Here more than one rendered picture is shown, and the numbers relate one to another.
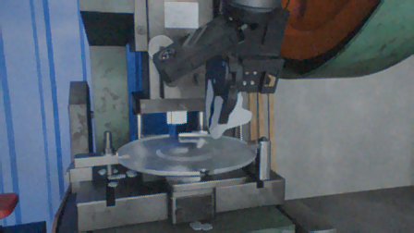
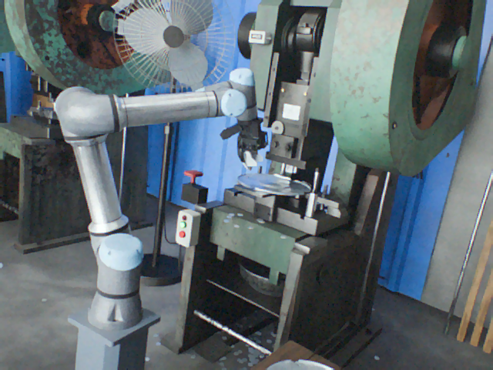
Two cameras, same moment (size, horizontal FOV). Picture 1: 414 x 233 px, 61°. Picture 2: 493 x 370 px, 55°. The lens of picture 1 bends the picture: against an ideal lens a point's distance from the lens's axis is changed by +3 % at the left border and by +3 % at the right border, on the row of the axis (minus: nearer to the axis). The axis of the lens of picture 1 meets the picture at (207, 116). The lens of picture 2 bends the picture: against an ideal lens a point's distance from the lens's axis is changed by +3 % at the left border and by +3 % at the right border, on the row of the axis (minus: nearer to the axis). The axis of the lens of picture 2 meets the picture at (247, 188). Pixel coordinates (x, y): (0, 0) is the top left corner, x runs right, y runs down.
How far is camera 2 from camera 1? 1.37 m
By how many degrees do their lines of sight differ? 50
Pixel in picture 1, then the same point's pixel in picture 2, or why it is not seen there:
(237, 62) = (241, 137)
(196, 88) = (286, 152)
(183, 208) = (257, 209)
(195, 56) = (228, 132)
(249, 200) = (295, 223)
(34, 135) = not seen: hidden behind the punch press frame
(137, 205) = (244, 200)
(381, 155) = not seen: outside the picture
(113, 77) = not seen: hidden behind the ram
